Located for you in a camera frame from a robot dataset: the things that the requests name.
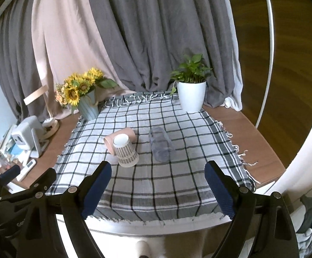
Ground pink cup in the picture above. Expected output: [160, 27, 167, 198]
[103, 127, 137, 157]

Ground grey and white clothing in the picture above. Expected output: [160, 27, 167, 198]
[295, 193, 312, 251]

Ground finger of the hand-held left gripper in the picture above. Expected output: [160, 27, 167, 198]
[0, 165, 21, 191]
[0, 168, 58, 207]

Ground white sheer curtain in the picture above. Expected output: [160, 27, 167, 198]
[222, 0, 244, 111]

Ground pile of papers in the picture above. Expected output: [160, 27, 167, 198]
[0, 125, 25, 158]

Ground white remote control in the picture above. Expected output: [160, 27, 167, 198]
[17, 159, 37, 181]

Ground pale green ribbed vase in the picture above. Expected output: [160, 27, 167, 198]
[77, 90, 100, 121]

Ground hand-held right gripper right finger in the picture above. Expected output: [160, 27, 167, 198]
[204, 160, 300, 258]

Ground beige curtain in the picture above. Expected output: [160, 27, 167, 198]
[31, 0, 135, 119]

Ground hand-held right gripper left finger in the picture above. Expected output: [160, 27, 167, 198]
[16, 161, 112, 258]

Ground grey curtain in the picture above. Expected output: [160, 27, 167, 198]
[86, 0, 242, 111]
[0, 5, 53, 123]

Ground green leafy plant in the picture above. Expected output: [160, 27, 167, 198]
[170, 54, 213, 94]

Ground white desktop appliance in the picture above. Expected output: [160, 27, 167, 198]
[11, 115, 49, 158]

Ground white plant pot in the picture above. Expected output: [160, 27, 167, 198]
[177, 80, 207, 113]

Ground wooden desk lamp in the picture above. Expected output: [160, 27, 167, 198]
[23, 84, 59, 136]

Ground checked tablecloth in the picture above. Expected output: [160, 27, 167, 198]
[47, 93, 258, 225]

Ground clear plastic cup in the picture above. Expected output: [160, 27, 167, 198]
[148, 126, 176, 163]

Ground white cylinder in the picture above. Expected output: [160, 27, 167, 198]
[134, 240, 152, 258]

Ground patterned paper cup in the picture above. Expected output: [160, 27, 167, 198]
[113, 134, 140, 167]

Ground white curved frame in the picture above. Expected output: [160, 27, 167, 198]
[254, 0, 276, 130]

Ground sunflower bouquet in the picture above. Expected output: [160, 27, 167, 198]
[54, 67, 119, 108]

